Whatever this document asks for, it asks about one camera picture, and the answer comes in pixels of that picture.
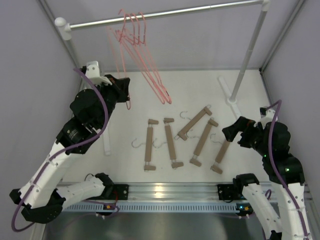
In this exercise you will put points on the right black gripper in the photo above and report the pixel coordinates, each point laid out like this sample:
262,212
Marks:
239,125

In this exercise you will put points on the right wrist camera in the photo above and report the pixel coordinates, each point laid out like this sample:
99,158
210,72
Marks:
266,115

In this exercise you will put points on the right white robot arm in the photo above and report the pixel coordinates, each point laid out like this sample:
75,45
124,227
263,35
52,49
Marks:
270,139

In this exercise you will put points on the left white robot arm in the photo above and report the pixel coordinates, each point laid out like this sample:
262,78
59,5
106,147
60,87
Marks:
41,200

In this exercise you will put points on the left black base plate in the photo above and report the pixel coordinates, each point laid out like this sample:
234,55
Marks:
115,192

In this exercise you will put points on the tan clip hanger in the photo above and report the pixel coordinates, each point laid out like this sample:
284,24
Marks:
148,145
170,143
220,155
202,140

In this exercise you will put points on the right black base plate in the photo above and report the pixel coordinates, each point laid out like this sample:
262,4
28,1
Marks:
229,193

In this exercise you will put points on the silver clothes rack rail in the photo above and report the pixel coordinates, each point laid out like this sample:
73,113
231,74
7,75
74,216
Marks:
162,14

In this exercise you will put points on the grey slotted cable duct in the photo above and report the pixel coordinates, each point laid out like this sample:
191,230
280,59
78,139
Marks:
160,207

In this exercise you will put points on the tan clip hanger angled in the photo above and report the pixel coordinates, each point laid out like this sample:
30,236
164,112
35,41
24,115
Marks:
182,134

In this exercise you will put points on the aluminium mounting rail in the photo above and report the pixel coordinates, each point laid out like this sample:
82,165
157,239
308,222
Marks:
173,191

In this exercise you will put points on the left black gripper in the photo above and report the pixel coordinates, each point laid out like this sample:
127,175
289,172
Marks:
121,84

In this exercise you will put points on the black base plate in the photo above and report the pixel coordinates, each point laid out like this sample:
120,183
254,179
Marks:
229,193
115,192

